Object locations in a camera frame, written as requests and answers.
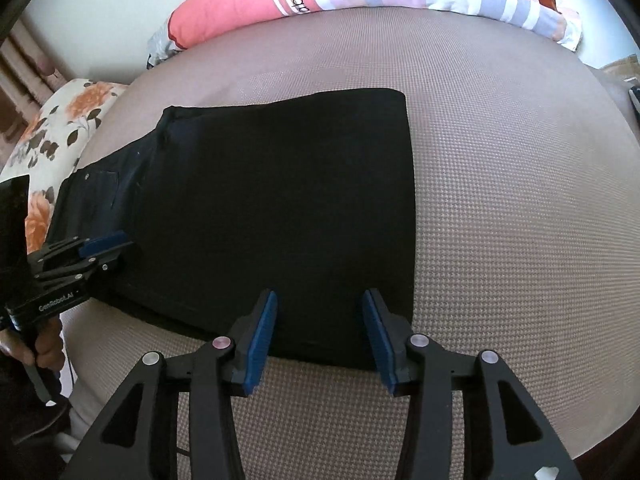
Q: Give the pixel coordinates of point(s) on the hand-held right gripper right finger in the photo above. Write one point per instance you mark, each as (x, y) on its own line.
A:
(382, 345)

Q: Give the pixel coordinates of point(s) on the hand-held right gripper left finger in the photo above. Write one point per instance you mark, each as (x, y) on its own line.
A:
(260, 345)

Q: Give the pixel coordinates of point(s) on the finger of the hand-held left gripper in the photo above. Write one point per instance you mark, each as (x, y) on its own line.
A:
(100, 265)
(102, 244)

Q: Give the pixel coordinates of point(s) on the black pants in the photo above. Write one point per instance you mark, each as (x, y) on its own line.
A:
(275, 210)

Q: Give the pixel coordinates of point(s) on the person's left hand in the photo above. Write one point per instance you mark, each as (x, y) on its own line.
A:
(47, 345)

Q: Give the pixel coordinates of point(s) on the floral pillow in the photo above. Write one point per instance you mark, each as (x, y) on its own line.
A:
(60, 125)

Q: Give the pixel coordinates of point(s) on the beige curtain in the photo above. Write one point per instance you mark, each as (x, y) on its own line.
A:
(25, 80)

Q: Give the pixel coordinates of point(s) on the dark striped cloth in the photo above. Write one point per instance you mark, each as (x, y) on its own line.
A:
(635, 100)

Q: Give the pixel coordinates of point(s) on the tan cloth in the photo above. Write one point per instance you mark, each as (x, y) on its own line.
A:
(622, 70)

